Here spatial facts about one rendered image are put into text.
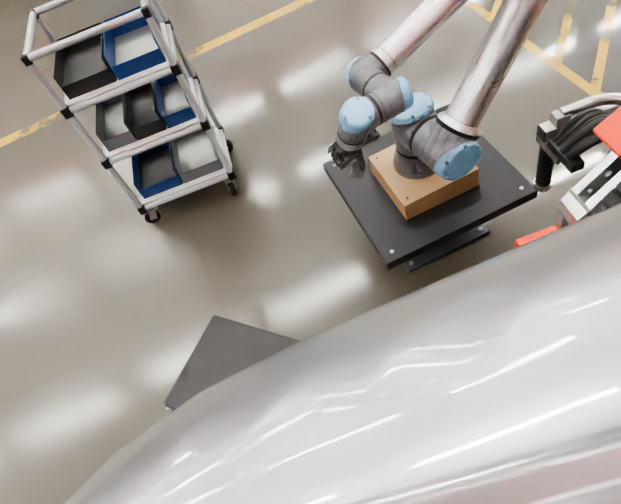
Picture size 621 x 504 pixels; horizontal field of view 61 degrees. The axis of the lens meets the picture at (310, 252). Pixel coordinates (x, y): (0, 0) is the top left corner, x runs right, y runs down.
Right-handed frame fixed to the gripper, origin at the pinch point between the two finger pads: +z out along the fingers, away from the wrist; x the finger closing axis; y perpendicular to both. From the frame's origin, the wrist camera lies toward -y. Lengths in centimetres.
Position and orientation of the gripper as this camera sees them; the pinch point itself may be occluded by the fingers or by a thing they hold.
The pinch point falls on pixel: (349, 159)
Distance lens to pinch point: 179.0
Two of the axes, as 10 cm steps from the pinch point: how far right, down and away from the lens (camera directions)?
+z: -0.3, 2.1, 9.8
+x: 5.7, 8.1, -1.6
